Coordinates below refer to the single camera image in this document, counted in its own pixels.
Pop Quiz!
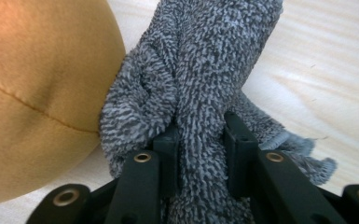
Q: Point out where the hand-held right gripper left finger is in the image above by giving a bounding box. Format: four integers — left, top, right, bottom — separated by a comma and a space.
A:
153, 125, 181, 200

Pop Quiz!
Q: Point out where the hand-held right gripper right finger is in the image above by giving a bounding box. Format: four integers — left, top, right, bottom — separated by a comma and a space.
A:
224, 112, 260, 200

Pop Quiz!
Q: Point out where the grey terry cloth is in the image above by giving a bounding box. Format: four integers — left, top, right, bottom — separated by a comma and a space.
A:
99, 0, 338, 224

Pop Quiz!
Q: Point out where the orange plush toy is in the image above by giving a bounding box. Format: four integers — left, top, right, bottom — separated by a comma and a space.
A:
0, 0, 127, 208

